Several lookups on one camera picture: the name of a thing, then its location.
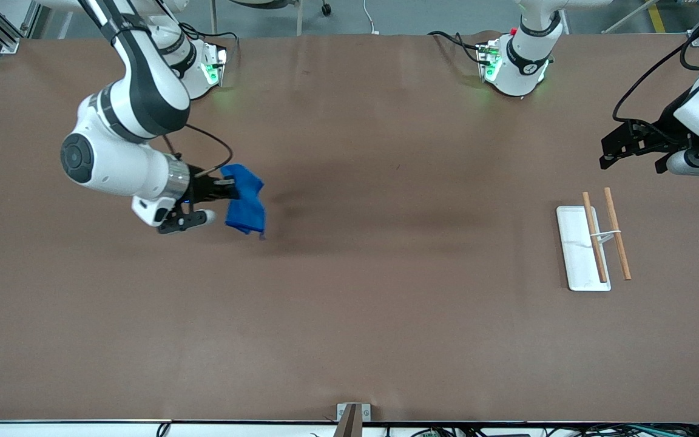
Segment blue towel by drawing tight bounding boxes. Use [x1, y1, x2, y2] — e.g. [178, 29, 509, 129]
[221, 164, 266, 239]

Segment white towel rack wooden rods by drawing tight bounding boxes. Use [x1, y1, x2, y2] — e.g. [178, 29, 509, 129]
[556, 187, 632, 292]

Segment white slanted floor bar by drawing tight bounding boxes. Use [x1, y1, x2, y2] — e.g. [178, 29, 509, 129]
[601, 0, 660, 35]

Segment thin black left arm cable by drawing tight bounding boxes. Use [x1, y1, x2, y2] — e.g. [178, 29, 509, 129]
[612, 0, 699, 124]

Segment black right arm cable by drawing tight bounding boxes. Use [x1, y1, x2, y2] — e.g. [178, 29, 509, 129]
[161, 123, 234, 178]

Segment black base cable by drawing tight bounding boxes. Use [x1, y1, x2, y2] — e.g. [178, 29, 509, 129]
[427, 30, 487, 66]
[178, 22, 242, 61]

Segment white floor cable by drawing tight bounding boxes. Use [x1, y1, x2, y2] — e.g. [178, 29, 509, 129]
[362, 0, 382, 35]

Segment metal table edge bracket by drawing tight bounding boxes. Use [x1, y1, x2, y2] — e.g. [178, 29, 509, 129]
[336, 403, 372, 437]

